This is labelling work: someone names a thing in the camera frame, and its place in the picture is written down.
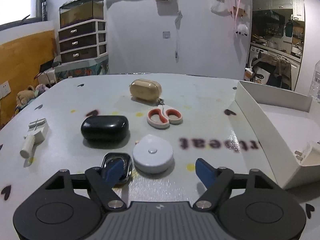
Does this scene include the black smartwatch body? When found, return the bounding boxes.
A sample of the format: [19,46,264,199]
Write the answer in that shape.
[100,152,132,187]

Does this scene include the white round tape measure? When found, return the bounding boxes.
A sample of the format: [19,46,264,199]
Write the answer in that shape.
[132,134,174,174]

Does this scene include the black glossy earbuds case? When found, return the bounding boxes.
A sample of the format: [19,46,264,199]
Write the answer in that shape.
[80,115,129,141]

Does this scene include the orange white small scissors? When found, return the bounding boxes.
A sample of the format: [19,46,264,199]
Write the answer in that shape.
[146,98,183,129]

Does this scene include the white watch band tool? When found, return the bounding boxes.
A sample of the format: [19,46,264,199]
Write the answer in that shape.
[20,118,49,159]

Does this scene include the gold earbuds case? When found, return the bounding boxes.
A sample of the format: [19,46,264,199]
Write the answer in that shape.
[129,79,162,102]

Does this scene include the white shallow cardboard tray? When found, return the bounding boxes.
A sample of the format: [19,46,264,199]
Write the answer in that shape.
[235,81,319,189]

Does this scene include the small white charger plug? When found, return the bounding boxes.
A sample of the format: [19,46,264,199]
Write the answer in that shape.
[295,141,320,166]

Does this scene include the white cartoon tote bag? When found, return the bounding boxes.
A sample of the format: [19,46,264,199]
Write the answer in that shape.
[250,66,270,85]

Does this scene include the brown teddy bear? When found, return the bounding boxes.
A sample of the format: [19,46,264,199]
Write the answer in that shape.
[16,86,35,106]

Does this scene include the chair with brown jacket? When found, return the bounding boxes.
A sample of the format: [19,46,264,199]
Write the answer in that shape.
[252,53,292,90]

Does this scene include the clear plastic water bottle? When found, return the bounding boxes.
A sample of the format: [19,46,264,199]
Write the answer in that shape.
[308,61,320,102]

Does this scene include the white drawer cabinet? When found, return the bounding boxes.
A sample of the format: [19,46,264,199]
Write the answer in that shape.
[58,20,107,63]

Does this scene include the white sheep plush hanging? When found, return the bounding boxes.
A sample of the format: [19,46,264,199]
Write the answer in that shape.
[235,23,249,36]

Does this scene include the glass fish tank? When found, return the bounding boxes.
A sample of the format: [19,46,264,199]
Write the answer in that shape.
[59,0,104,29]

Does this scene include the white wall power socket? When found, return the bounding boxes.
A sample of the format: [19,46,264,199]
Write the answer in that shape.
[0,81,11,99]

